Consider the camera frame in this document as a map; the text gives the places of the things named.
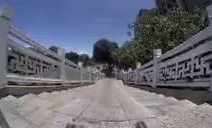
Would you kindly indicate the dark tree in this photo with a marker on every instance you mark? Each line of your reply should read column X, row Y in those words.
column 104, row 50

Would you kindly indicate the grey stone steps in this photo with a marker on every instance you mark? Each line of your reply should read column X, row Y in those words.
column 174, row 110
column 34, row 106

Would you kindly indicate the white stone railing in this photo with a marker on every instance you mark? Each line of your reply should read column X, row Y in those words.
column 156, row 66
column 61, row 66

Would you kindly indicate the green trees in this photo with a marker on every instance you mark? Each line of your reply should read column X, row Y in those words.
column 160, row 33

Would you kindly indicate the robot's own part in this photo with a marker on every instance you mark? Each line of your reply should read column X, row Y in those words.
column 141, row 124
column 70, row 125

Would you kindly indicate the row of trees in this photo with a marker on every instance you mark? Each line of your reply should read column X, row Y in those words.
column 72, row 56

